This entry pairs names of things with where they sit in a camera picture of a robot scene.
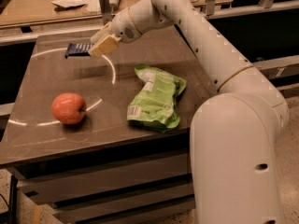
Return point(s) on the white paper sheets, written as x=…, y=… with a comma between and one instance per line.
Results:
x=89, y=5

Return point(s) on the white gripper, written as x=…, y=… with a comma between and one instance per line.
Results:
x=122, y=27

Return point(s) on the red apple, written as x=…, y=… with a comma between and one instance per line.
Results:
x=69, y=108

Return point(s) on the grey metal post left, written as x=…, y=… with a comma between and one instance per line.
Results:
x=105, y=11

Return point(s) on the grey drawer cabinet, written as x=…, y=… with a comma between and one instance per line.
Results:
x=126, y=184

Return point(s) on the green snack bag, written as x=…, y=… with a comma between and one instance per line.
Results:
x=155, y=106

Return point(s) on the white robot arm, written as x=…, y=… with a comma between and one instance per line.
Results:
x=233, y=134

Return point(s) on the wooden background desk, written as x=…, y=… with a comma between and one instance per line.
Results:
x=25, y=13

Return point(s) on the dark blue snack bar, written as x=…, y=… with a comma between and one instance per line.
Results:
x=78, y=49

